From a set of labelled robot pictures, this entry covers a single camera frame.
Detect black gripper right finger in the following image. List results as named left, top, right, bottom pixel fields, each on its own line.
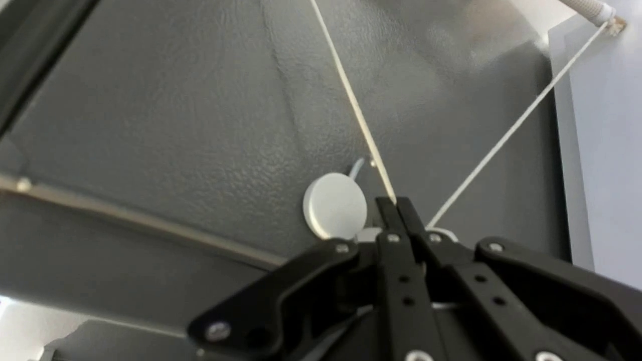
left=395, top=195, right=642, bottom=361

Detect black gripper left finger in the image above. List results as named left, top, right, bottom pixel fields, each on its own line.
left=186, top=195, right=428, bottom=361

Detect stainless steel refrigerator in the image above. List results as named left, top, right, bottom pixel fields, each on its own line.
left=0, top=0, right=573, bottom=361

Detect white wall cabinet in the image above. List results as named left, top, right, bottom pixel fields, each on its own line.
left=528, top=0, right=642, bottom=291

